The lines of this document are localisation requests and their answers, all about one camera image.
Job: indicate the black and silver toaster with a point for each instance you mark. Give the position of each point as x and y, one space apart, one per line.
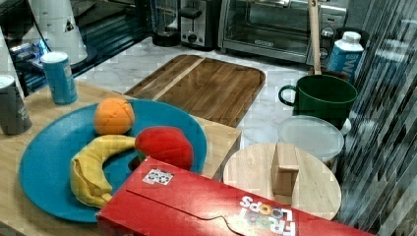
199 23

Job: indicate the blue spice shaker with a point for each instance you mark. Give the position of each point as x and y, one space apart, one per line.
58 73

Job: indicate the red Froot Loops cereal box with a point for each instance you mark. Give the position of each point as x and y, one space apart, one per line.
160 199

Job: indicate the wooden spoon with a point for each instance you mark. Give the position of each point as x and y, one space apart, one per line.
315 35

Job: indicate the clear container with plastic lid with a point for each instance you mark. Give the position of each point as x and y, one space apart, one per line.
313 135

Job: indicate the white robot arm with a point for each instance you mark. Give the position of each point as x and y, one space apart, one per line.
51 21

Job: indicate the orange plush fruit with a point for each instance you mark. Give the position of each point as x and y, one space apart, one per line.
113 116

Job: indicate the blue and white carton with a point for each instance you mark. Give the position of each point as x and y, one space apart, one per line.
345 56

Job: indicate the red plush apple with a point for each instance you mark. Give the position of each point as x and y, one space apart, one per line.
166 144

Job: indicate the blue round plate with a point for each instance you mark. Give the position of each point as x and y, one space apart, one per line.
45 165

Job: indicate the yellow plush banana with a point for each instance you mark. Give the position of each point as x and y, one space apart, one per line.
87 180

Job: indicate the stainless toaster oven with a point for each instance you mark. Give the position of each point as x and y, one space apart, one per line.
279 29

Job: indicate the green mug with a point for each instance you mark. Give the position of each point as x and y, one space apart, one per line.
325 97

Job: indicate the dark grey spice shaker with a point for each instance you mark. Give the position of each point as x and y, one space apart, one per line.
14 117

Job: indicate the wooden cutting board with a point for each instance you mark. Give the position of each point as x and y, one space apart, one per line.
215 90

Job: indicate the jar with wooden lid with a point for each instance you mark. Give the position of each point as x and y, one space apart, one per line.
316 191

